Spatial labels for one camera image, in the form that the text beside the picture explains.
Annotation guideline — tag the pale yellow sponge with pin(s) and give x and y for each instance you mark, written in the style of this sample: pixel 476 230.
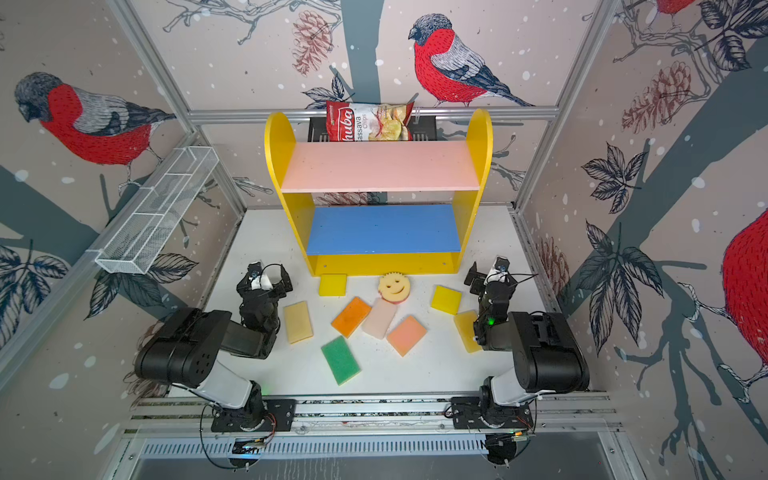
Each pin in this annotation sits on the pale yellow sponge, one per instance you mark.
pixel 297 322

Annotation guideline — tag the yellow shelf with coloured boards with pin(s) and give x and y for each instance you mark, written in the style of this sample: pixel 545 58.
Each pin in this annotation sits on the yellow shelf with coloured boards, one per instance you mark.
pixel 367 240

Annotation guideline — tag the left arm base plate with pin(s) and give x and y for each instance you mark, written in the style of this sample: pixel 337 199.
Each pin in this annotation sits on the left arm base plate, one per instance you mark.
pixel 270 415

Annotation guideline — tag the small yellow square sponge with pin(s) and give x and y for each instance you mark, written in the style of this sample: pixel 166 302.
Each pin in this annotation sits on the small yellow square sponge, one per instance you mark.
pixel 332 285

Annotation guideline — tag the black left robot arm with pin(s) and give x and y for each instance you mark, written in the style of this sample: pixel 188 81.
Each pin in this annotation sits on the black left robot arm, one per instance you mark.
pixel 184 351

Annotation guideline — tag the smiley face sponge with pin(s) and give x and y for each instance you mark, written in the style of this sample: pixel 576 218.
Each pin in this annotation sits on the smiley face sponge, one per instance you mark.
pixel 394 287

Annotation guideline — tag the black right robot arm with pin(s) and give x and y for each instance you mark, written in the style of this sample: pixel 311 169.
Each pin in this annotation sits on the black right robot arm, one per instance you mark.
pixel 546 356

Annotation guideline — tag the white wire mesh basket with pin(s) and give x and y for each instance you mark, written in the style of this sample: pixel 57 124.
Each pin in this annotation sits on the white wire mesh basket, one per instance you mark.
pixel 162 204

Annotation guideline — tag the salmon orange sponge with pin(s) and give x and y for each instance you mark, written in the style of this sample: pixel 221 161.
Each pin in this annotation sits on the salmon orange sponge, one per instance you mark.
pixel 408 333

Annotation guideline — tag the yellow rectangular sponge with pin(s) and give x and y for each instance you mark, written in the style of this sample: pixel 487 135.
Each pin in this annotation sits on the yellow rectangular sponge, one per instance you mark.
pixel 464 323

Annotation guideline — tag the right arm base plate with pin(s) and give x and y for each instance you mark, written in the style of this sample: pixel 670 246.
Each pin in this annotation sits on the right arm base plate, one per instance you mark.
pixel 473 413

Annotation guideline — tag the light pink sponge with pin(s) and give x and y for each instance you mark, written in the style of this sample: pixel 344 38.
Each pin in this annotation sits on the light pink sponge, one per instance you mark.
pixel 379 319

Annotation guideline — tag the bright yellow square sponge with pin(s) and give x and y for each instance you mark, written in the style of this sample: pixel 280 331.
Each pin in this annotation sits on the bright yellow square sponge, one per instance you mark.
pixel 446 300

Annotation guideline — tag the orange scrub sponge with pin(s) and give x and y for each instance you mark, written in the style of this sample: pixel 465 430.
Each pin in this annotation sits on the orange scrub sponge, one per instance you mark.
pixel 351 317

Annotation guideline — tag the red cassava chips bag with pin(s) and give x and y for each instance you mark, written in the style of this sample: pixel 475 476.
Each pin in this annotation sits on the red cassava chips bag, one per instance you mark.
pixel 363 122

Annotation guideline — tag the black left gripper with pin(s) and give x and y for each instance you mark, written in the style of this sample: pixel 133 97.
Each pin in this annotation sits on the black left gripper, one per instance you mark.
pixel 264 289

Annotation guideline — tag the green scrub sponge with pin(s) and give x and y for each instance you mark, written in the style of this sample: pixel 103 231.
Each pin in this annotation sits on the green scrub sponge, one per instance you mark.
pixel 340 360

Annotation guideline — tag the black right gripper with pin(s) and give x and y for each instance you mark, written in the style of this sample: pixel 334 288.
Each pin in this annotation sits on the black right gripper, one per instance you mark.
pixel 491 285

